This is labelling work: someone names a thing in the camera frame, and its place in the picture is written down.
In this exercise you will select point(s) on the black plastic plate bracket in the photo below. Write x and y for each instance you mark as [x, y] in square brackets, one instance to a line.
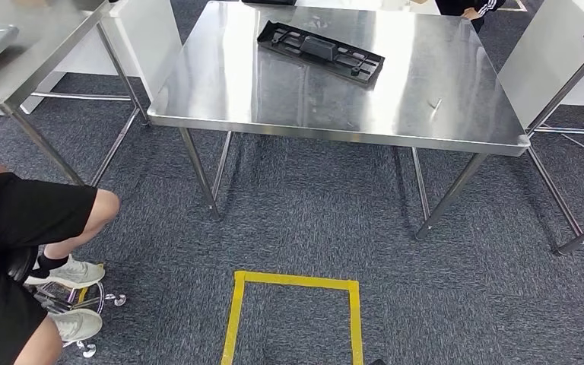
[317, 48]

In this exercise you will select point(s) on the yellow floor tape square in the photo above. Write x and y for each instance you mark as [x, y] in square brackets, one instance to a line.
[83, 293]
[355, 322]

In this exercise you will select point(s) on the white panel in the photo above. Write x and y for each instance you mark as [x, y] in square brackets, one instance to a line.
[151, 40]
[539, 60]

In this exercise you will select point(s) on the person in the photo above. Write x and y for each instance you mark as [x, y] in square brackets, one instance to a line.
[463, 5]
[20, 211]

